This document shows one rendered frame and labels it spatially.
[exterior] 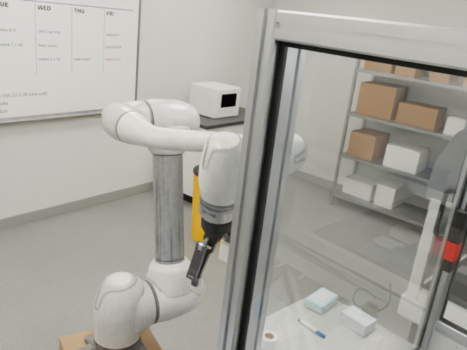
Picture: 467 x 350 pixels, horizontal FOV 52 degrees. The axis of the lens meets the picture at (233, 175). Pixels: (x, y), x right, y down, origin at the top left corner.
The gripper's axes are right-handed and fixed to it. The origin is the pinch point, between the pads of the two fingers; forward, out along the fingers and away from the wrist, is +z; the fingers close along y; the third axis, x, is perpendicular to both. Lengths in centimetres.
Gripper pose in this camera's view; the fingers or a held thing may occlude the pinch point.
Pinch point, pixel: (210, 273)
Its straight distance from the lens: 128.1
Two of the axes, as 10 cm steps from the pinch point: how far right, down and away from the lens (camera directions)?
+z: -1.1, 8.1, 5.7
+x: 8.6, 3.7, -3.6
